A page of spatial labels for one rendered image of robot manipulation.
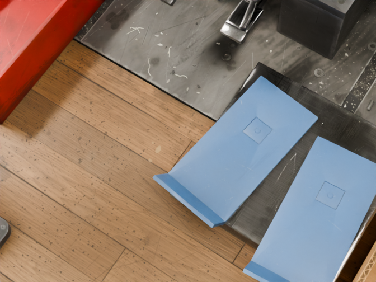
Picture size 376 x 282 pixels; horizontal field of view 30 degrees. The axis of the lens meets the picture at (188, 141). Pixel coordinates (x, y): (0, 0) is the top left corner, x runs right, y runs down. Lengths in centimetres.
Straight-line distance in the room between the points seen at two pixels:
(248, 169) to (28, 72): 24
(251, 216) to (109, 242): 13
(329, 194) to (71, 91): 28
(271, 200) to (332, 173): 6
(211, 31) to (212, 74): 5
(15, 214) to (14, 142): 7
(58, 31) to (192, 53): 14
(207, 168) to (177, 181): 3
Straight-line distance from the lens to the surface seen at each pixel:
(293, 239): 63
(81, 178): 68
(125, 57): 73
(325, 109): 68
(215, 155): 65
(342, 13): 67
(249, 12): 65
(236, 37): 64
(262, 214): 64
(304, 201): 64
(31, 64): 71
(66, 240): 67
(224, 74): 72
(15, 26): 77
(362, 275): 58
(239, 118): 67
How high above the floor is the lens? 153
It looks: 66 degrees down
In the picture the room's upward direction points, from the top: 5 degrees counter-clockwise
